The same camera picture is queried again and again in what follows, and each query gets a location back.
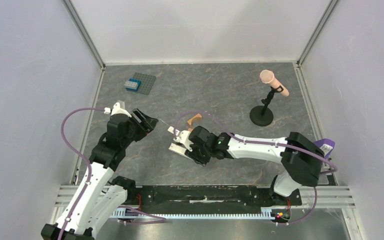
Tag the black microphone stand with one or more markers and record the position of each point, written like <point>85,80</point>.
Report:
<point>261,115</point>

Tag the white remote control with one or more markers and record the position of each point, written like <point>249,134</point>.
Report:
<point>178,149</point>

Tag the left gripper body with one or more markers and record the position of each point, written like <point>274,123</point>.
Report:
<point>138,130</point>

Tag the grey lego baseplate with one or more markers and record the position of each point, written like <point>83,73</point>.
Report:
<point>146,82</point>

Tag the blue grey lego brick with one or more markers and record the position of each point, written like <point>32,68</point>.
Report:
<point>132,85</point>

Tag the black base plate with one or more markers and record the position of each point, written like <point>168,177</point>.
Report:
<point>208,199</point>

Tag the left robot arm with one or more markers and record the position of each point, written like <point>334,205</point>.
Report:
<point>97,197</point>

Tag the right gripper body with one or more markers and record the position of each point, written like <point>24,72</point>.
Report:
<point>185,151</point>

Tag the arched wooden block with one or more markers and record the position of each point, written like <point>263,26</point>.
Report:
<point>197,117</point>

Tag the pink microphone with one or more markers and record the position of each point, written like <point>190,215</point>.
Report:
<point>268,77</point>

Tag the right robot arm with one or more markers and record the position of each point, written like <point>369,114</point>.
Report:
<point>301,158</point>

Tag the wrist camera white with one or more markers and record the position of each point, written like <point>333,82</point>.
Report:
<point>119,108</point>
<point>182,139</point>

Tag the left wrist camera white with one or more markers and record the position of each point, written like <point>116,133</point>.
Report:
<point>119,108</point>

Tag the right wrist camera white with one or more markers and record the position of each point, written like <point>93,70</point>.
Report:
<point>182,139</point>

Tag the white cable duct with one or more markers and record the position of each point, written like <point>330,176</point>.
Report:
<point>127,214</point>

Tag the white remote battery cover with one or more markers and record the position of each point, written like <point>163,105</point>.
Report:
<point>172,130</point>

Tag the purple plastic object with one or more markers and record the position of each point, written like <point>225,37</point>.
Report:
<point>326,146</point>

